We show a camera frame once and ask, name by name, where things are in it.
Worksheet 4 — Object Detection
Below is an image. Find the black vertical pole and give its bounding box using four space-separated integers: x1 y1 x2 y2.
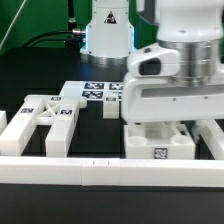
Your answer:
67 0 76 23

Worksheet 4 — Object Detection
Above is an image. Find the white marker base plate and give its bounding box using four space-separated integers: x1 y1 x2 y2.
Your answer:
60 81 123 101

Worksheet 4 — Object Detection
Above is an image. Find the white chair back frame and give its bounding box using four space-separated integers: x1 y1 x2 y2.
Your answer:
0 95 87 158

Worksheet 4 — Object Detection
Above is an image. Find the white U-shaped fence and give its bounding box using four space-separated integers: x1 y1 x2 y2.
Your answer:
0 111 224 187

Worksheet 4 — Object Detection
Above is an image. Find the white diagonal cord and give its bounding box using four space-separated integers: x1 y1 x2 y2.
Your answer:
0 0 28 51

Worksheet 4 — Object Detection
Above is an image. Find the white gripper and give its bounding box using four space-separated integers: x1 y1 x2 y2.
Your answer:
121 46 224 123

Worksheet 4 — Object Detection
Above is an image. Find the black cable with connector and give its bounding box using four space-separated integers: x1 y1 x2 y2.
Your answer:
23 28 87 48

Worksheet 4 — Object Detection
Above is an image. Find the white chair seat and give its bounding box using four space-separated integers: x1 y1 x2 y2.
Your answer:
124 122 196 160

